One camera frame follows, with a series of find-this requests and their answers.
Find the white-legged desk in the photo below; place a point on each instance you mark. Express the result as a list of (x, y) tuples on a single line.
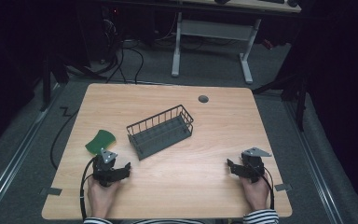
[(214, 29)]

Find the green sponge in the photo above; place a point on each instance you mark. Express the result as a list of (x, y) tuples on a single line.
[(100, 141)]

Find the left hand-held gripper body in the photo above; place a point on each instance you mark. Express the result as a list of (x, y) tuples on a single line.
[(103, 169)]

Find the black metal stand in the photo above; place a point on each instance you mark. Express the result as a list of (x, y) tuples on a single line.
[(46, 81), (298, 93)]

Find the grey tape piece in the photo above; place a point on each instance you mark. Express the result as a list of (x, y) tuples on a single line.
[(283, 187), (54, 191)]

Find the metal floor rail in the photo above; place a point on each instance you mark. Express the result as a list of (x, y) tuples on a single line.
[(312, 161), (11, 168)]

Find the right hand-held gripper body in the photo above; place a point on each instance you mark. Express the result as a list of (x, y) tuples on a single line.
[(253, 166)]

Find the dark computer tower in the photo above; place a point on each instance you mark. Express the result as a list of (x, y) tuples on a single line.
[(108, 28)]

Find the person's right hand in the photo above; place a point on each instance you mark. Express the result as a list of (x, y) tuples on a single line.
[(255, 193)]

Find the person's left hand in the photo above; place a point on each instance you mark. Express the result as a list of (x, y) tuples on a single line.
[(101, 199)]

